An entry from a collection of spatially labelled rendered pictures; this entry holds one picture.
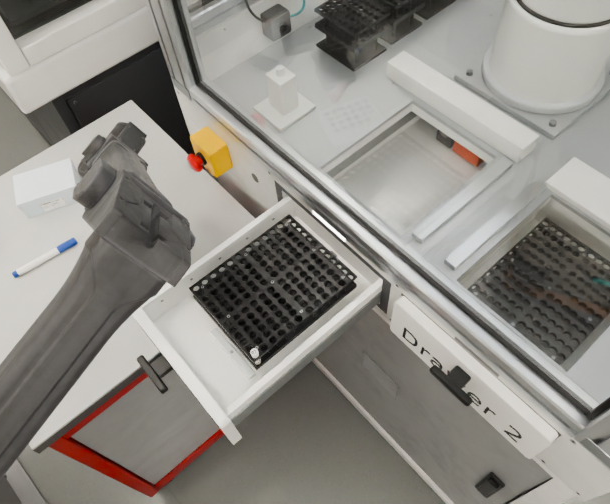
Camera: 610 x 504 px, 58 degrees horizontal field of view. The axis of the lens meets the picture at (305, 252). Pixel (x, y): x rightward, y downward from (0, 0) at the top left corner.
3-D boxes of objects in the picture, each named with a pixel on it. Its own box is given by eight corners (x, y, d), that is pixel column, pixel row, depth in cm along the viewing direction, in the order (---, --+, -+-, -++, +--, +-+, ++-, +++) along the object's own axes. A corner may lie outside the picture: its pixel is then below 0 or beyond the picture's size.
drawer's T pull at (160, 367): (163, 395, 83) (160, 393, 82) (137, 361, 86) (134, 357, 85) (183, 380, 84) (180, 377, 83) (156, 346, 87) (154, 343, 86)
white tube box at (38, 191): (28, 219, 120) (15, 205, 116) (23, 190, 124) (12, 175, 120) (85, 200, 122) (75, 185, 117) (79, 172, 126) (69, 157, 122)
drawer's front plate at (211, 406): (234, 446, 86) (220, 428, 77) (137, 321, 99) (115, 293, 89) (243, 438, 87) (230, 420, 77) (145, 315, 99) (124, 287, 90)
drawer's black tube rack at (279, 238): (258, 375, 90) (253, 361, 85) (197, 305, 98) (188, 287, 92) (356, 293, 97) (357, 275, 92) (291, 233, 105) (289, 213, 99)
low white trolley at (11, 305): (159, 508, 158) (31, 450, 94) (58, 357, 185) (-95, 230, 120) (310, 376, 176) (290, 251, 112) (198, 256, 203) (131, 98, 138)
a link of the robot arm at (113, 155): (64, 210, 47) (165, 281, 52) (108, 159, 47) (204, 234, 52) (76, 151, 85) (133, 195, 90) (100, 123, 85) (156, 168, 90)
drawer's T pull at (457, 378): (467, 408, 79) (468, 405, 78) (427, 371, 82) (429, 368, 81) (483, 391, 80) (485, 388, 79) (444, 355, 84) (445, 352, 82)
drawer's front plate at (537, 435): (528, 460, 83) (552, 443, 73) (389, 329, 95) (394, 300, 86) (536, 452, 83) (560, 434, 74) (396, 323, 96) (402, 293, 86)
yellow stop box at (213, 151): (214, 181, 112) (206, 157, 106) (194, 161, 115) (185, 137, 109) (233, 167, 114) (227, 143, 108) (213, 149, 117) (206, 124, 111)
